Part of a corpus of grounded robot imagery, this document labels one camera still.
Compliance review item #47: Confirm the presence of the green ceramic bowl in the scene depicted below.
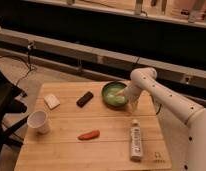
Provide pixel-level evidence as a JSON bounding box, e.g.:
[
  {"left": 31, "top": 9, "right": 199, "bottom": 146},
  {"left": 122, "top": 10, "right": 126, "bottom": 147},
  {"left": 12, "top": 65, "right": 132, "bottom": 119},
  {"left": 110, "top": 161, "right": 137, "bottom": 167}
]
[{"left": 101, "top": 81, "right": 128, "bottom": 107}]

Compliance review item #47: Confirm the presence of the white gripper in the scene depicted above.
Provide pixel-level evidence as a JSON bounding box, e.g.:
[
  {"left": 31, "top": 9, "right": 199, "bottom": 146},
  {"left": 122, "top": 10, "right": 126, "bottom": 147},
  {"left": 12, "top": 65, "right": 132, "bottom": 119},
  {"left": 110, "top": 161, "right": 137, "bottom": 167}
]
[{"left": 115, "top": 82, "right": 143, "bottom": 111}]

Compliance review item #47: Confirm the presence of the dark brown rectangular block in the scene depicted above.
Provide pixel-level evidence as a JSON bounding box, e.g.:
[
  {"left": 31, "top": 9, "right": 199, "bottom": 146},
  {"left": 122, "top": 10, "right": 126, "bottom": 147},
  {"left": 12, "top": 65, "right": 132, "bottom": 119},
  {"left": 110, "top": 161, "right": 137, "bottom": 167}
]
[{"left": 76, "top": 92, "right": 93, "bottom": 107}]

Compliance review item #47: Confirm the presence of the white paper cup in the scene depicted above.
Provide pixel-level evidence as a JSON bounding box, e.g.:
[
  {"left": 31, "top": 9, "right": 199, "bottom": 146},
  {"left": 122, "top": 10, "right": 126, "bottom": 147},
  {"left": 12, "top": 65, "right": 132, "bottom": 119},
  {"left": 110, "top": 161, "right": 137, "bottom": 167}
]
[{"left": 27, "top": 111, "right": 50, "bottom": 134}]

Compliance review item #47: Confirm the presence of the black chair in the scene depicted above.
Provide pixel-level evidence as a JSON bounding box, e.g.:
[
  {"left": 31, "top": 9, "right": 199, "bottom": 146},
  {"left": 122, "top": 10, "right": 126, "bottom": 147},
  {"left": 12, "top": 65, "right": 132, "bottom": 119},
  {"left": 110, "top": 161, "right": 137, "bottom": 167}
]
[{"left": 0, "top": 71, "right": 27, "bottom": 153}]

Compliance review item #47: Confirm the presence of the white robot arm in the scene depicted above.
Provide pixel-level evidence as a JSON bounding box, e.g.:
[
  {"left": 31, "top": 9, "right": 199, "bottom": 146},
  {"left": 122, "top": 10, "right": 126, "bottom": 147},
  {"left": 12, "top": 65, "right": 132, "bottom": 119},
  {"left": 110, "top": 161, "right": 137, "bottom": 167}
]
[{"left": 118, "top": 67, "right": 206, "bottom": 171}]

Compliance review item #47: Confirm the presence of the black cable on floor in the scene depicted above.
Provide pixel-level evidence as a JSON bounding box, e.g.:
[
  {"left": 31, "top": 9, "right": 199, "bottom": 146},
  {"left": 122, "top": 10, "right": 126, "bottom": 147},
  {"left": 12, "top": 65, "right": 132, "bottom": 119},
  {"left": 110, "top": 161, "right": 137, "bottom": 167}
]
[{"left": 0, "top": 41, "right": 37, "bottom": 88}]

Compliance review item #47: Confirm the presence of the white sponge block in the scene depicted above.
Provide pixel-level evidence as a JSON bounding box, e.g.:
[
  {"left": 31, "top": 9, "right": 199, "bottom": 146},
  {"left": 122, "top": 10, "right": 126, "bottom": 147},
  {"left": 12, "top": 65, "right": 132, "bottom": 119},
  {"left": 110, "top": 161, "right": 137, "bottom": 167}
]
[{"left": 44, "top": 94, "right": 60, "bottom": 109}]

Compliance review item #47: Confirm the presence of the white tube bottle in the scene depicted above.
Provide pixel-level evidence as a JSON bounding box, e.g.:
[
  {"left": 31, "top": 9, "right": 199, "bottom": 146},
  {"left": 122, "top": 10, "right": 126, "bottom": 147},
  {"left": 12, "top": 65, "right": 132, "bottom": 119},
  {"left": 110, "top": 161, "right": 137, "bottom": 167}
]
[{"left": 130, "top": 119, "right": 143, "bottom": 161}]

